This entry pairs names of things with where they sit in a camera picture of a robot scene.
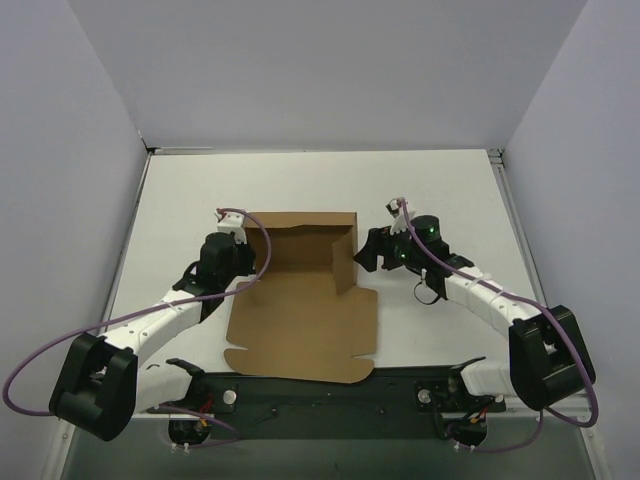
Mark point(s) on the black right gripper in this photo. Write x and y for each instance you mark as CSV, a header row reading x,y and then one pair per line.
x,y
382,246

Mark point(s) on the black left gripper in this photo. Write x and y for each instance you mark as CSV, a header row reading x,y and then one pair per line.
x,y
245,255

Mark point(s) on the brown cardboard box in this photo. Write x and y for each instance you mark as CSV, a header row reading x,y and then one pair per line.
x,y
306,318

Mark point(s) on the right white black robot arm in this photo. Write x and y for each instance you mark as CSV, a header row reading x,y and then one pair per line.
x,y
548,360

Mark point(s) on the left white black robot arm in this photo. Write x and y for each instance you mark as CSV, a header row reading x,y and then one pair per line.
x,y
103,382

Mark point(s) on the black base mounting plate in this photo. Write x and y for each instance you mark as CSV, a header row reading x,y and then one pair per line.
x,y
399,403

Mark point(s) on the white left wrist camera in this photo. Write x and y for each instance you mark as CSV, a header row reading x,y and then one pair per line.
x,y
232,222

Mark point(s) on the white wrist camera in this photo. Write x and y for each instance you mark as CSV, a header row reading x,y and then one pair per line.
x,y
401,213
232,222

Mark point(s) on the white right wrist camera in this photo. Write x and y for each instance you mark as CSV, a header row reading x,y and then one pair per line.
x,y
401,213

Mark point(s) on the aluminium frame rail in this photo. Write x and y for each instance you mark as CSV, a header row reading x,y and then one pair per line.
x,y
577,405

